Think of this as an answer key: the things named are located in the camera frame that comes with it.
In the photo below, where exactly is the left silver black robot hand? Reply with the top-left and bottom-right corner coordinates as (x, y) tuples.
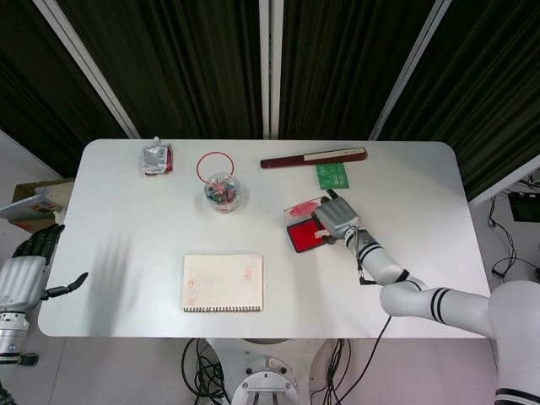
(0, 223), (89, 314)

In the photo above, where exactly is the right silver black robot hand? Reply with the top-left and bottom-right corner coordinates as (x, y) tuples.
(311, 189), (363, 246)

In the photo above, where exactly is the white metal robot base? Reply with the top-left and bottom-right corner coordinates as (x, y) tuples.
(201, 337), (338, 405)

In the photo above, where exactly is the green circuit board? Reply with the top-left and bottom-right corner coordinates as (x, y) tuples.
(316, 162), (350, 188)

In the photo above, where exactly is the red ink pad clear lid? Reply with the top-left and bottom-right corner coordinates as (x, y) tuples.
(283, 197), (338, 255)

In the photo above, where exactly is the dark red folded fan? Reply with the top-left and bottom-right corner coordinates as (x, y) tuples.
(259, 145), (367, 171)

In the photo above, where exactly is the brown cardboard box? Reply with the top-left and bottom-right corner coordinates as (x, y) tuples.
(11, 179), (78, 234)

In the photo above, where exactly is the clear plastic jar of clips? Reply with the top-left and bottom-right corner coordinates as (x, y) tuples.
(195, 150), (245, 215)

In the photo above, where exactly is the spiral lined notebook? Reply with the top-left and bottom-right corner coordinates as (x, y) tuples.
(181, 253), (265, 314)

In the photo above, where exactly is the dark pleated curtain panel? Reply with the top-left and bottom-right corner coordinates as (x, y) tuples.
(278, 0), (440, 141)
(375, 0), (540, 200)
(0, 0), (132, 179)
(54, 0), (271, 140)

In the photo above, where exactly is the crumpled silver red foil packet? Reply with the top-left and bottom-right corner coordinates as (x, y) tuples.
(138, 137), (175, 177)

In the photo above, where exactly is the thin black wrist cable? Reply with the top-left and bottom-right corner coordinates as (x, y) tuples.
(352, 226), (377, 289)

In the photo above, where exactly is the black hanging cable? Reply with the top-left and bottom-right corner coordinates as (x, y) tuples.
(332, 314), (393, 405)

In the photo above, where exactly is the white upright frame post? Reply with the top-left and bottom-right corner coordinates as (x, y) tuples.
(257, 0), (284, 140)

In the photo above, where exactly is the white slanted frame post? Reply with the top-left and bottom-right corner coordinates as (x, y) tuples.
(33, 0), (143, 140)
(370, 0), (455, 141)

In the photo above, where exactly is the black floor cable tangle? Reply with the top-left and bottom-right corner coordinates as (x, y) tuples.
(487, 197), (540, 280)

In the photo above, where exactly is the black floor cable bundle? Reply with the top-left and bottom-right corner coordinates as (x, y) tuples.
(181, 337), (232, 401)

